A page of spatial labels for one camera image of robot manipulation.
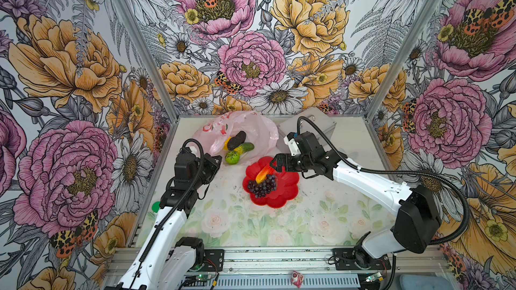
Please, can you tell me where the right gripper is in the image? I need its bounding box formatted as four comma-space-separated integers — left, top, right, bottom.
269, 153, 314, 173

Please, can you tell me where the red orange mango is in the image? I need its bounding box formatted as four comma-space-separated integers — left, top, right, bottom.
255, 165, 275, 184

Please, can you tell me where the dark grape bunch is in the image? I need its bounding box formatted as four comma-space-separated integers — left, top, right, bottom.
245, 175, 278, 198

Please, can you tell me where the green orange papaya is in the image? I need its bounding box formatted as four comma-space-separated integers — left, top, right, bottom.
233, 142, 255, 155

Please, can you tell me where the pink plastic bag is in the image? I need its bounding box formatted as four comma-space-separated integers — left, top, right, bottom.
193, 111, 279, 162

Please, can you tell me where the green apple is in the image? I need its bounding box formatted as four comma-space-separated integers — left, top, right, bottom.
225, 150, 241, 165

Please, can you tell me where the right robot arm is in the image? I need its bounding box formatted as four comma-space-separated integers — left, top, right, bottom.
270, 132, 441, 269

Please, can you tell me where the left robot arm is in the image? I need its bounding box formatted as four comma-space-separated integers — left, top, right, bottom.
104, 147, 223, 289

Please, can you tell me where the red flower-shaped plate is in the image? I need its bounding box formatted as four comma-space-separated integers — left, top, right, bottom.
242, 157, 300, 209

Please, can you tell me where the green capped white bottle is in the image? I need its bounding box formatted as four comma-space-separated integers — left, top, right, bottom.
151, 201, 160, 213

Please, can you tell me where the silver metal case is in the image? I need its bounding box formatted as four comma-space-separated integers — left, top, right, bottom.
276, 107, 336, 153

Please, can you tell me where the green circuit board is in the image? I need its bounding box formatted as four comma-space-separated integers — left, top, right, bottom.
185, 274, 216, 287

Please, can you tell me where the small pink red object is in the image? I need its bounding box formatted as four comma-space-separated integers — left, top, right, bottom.
290, 271, 304, 289

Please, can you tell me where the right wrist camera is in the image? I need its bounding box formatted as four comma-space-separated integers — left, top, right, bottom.
284, 132, 301, 157

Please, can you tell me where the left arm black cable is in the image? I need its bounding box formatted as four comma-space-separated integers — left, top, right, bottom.
124, 138, 205, 287

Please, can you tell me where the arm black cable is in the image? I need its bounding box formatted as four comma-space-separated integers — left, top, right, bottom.
124, 138, 205, 287
297, 115, 471, 290

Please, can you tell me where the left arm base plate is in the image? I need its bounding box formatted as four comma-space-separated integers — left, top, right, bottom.
189, 248, 225, 273

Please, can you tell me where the aluminium front rail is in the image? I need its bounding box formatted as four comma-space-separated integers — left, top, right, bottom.
152, 245, 448, 277

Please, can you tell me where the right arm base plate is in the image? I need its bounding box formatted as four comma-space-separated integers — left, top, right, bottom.
329, 247, 392, 271

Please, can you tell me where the white perforated cable duct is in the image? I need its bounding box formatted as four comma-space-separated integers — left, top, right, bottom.
182, 274, 361, 289

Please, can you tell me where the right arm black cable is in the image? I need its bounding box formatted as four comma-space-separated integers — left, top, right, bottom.
297, 115, 471, 290

